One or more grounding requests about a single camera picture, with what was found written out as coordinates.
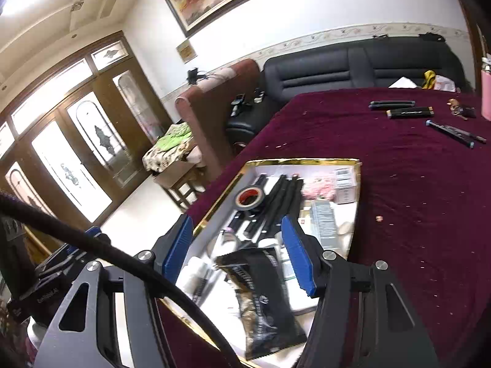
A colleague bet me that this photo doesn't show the thin dark pen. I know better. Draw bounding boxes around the thin dark pen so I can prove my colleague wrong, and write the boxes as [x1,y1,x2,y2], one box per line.
[445,125,487,143]

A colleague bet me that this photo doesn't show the black marker beige cap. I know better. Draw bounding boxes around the black marker beige cap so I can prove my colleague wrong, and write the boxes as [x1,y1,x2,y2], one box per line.
[387,106,435,119]

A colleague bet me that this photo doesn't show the black marker blue caps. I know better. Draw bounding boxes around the black marker blue caps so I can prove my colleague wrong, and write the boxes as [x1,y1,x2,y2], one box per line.
[426,120,475,149]

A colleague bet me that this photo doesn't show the gold wall plaque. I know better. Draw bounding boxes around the gold wall plaque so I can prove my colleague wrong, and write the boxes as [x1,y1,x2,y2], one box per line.
[176,38,197,64]

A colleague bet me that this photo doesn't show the brown armchair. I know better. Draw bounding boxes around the brown armchair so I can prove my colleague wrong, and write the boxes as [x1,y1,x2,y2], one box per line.
[174,58,261,177]

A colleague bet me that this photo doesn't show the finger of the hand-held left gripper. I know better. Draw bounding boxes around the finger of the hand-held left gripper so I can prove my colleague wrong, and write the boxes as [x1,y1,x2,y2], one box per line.
[57,225,103,265]

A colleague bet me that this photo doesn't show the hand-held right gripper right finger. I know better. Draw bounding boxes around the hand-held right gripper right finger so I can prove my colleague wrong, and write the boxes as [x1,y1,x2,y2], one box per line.
[281,216,440,368]

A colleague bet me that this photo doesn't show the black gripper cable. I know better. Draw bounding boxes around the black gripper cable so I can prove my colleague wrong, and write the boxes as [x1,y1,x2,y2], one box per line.
[0,192,240,368]

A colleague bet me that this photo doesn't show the black leather sofa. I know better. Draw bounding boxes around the black leather sofa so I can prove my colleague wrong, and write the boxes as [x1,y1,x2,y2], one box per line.
[226,37,474,139]

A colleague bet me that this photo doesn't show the black marker purple cap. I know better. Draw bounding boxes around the black marker purple cap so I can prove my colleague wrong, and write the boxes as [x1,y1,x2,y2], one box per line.
[369,100,416,110]

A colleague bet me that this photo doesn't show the wooden glass-panel doors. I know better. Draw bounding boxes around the wooden glass-panel doors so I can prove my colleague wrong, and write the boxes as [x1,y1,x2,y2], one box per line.
[0,31,173,231]

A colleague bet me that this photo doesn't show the pink thermos bottle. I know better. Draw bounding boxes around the pink thermos bottle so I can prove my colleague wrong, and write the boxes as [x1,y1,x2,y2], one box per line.
[479,57,491,120]

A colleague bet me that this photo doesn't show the wooden stool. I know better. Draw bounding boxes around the wooden stool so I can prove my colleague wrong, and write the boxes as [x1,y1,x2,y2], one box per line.
[165,169,208,212]

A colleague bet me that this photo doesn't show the black sachet packet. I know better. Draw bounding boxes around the black sachet packet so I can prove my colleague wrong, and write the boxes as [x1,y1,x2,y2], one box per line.
[215,247,309,361]

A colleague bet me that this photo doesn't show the green printed cloth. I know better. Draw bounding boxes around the green printed cloth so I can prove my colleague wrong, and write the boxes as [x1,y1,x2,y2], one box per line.
[143,122,200,173]

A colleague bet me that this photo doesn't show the maroon tablecloth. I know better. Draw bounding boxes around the maroon tablecloth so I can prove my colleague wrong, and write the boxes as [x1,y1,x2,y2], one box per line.
[157,86,491,368]

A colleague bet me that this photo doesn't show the white labelled small box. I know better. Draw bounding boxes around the white labelled small box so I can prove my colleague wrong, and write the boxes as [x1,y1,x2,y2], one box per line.
[334,167,355,204]

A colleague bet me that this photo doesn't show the gold-edged cardboard box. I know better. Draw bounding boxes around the gold-edged cardboard box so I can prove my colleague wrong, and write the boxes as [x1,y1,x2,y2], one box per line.
[157,157,363,361]

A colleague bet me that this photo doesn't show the grey flat box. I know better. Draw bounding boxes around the grey flat box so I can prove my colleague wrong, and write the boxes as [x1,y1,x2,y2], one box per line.
[309,199,338,250]

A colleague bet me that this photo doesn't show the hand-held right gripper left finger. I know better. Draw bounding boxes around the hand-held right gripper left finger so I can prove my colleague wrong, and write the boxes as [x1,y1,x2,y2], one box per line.
[34,214,195,368]

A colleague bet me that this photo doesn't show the pink wrapped item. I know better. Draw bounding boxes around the pink wrapped item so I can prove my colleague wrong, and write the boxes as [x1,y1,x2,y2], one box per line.
[301,174,338,202]

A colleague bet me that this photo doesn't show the black tape roll red core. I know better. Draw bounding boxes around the black tape roll red core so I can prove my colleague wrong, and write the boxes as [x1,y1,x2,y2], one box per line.
[234,186,265,211]

